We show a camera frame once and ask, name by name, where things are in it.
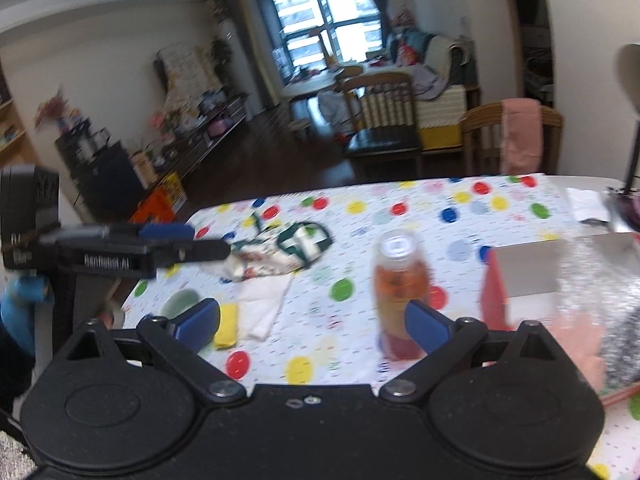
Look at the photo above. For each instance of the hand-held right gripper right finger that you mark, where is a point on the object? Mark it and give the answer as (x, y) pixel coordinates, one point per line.
(425, 331)

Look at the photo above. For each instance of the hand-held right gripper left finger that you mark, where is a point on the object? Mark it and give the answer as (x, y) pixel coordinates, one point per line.
(200, 321)

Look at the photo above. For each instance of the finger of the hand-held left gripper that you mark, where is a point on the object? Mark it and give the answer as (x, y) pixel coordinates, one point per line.
(167, 233)
(200, 251)

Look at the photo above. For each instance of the floral cloth with green trim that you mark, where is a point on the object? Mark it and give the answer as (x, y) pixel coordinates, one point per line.
(260, 256)

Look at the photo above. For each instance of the white red-edged cardboard box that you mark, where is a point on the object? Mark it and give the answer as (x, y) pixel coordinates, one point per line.
(530, 275)

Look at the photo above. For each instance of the pink soft cloth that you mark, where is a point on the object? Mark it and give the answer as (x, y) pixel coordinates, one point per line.
(580, 345)

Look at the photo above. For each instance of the clear bubble wrap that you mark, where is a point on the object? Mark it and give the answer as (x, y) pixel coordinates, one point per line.
(600, 300)

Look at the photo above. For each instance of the person's left hand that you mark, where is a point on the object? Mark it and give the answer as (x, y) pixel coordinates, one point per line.
(17, 305)

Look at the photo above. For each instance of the yellow sponge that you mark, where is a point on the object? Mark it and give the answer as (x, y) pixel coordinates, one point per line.
(227, 327)

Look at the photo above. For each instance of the orange box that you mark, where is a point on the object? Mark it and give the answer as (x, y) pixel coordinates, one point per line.
(155, 207)

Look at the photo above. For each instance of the bottle of orange drink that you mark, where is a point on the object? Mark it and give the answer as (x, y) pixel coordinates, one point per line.
(400, 280)

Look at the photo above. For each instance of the white folded cloth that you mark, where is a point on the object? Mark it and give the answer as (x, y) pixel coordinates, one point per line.
(260, 310)

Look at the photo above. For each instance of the wooden bookshelf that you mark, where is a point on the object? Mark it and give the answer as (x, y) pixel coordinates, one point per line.
(12, 150)

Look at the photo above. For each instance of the black cabinet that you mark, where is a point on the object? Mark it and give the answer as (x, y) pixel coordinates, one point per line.
(115, 175)

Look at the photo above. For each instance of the low media cabinet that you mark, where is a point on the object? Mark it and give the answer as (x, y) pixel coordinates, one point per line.
(200, 145)

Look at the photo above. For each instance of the dried flower bouquet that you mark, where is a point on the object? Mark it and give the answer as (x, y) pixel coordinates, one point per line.
(52, 107)

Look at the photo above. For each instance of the balloon print tablecloth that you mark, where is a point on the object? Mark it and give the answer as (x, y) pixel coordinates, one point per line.
(350, 230)

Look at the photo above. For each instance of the floral patterned cover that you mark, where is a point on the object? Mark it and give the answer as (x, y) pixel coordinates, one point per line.
(187, 70)

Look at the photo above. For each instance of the tall green plant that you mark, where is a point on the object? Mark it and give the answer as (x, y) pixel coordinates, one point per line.
(220, 55)

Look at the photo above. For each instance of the dark slatted wooden chair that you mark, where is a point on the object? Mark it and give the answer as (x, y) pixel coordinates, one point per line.
(385, 145)

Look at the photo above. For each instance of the round dining table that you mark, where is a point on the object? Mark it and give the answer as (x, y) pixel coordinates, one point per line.
(310, 87)

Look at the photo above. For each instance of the white tissue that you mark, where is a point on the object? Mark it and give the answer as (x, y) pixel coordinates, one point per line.
(587, 205)

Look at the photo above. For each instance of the pink towel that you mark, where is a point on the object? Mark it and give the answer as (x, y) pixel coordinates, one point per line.
(522, 135)

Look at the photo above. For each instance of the sofa with clothes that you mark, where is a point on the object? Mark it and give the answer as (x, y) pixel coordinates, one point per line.
(445, 110)

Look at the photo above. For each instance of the window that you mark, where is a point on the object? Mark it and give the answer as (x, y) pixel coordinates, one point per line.
(345, 35)

